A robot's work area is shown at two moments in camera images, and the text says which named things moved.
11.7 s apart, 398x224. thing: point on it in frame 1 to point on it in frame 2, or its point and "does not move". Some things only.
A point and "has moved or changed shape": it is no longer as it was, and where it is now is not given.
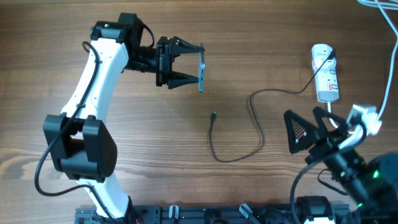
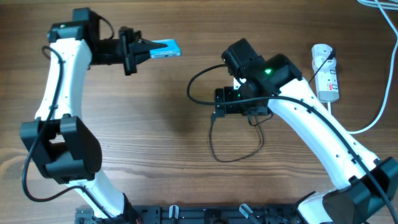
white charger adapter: [318, 59] does not move
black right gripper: [326, 141] to [223, 108]
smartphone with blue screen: [201, 69] has moved or changed shape
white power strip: [326, 78] does not move
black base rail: [217, 214] does not move
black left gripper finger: [178, 46] to [146, 46]
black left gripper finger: [177, 79] to [141, 56]
